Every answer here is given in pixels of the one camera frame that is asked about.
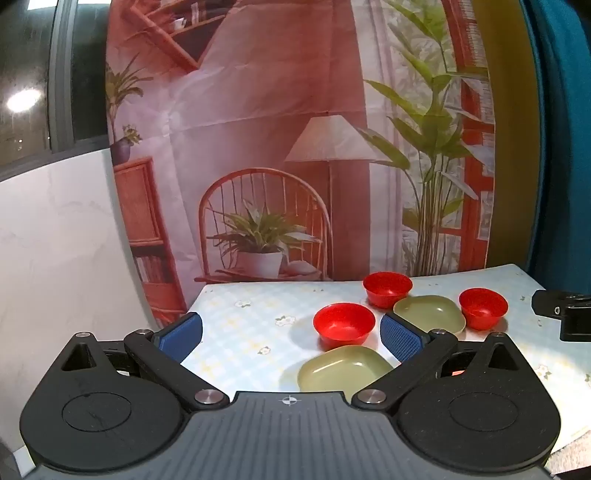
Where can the dark window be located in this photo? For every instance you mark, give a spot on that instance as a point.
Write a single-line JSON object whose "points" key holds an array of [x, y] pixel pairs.
{"points": [[55, 74]]}

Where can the teal curtain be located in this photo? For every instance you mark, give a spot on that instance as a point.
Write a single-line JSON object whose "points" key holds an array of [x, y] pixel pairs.
{"points": [[561, 138]]}

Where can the printed room scene backdrop cloth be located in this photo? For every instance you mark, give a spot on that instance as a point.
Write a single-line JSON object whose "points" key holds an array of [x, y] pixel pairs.
{"points": [[286, 138]]}

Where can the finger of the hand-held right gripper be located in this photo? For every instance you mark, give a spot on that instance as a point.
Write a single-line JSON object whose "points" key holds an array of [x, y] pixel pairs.
{"points": [[547, 302]]}

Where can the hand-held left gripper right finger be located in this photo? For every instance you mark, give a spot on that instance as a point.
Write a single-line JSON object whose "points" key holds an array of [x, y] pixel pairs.
{"points": [[400, 340]]}

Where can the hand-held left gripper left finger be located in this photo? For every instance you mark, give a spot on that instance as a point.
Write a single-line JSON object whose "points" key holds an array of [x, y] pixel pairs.
{"points": [[183, 333]]}

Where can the pale green plastic plate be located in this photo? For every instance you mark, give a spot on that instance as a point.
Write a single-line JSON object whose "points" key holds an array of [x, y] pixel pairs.
{"points": [[429, 311], [341, 369]]}

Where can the red plastic bowl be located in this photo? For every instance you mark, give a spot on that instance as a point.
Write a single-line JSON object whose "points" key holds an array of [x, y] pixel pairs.
{"points": [[387, 287], [344, 323], [483, 305]]}

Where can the floral checkered tablecloth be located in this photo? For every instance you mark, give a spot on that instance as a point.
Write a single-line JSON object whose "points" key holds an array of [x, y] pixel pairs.
{"points": [[249, 323]]}

